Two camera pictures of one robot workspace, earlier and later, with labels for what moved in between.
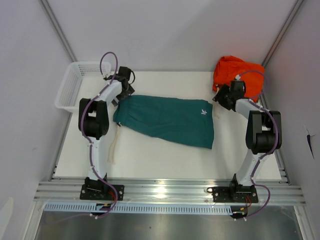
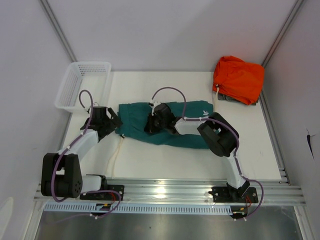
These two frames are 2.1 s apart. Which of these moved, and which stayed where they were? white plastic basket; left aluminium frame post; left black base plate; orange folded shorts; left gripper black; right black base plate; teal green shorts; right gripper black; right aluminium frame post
Moved: left gripper black; teal green shorts; right gripper black
Stayed: right black base plate; left black base plate; right aluminium frame post; left aluminium frame post; white plastic basket; orange folded shorts
